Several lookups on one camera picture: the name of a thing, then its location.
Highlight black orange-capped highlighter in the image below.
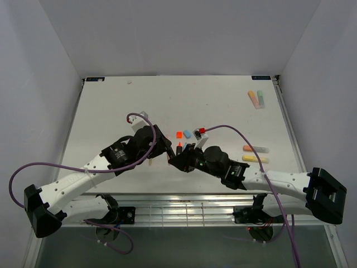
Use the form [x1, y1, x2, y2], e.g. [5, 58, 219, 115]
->
[176, 142, 183, 156]

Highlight pastel blue highlighter cap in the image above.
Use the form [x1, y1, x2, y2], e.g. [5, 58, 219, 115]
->
[183, 130, 192, 138]

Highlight pastel yellow highlighter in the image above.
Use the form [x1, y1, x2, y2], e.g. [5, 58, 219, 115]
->
[242, 155, 269, 164]

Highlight pastel coral highlighter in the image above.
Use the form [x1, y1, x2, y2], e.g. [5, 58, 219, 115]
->
[243, 145, 269, 153]

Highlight black blue-capped highlighter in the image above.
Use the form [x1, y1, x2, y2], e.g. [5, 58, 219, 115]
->
[167, 149, 176, 159]

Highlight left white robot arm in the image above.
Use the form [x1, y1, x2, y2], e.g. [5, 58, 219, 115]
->
[24, 125, 174, 238]

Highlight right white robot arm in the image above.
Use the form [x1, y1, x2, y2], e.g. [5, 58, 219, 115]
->
[168, 143, 347, 225]

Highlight pastel orange highlighter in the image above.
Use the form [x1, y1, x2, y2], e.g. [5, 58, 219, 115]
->
[248, 90, 260, 109]

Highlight pastel green highlighter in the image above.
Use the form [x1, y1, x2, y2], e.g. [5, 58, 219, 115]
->
[257, 90, 265, 109]

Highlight left blue corner label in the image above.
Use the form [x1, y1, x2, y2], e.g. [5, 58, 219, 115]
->
[85, 76, 105, 82]

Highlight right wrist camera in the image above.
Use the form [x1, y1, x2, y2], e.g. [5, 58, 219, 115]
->
[193, 131, 209, 149]

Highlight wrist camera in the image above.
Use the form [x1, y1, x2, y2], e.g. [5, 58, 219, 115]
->
[129, 115, 148, 132]
[193, 131, 209, 149]

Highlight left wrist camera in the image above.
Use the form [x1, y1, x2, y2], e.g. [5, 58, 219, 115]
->
[129, 115, 148, 132]

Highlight aluminium frame rails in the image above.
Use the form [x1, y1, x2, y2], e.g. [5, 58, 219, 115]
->
[32, 192, 335, 228]

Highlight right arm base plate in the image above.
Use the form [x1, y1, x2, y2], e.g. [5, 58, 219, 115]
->
[233, 206, 284, 225]

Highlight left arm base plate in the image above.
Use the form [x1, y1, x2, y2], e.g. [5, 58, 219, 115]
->
[105, 207, 136, 224]

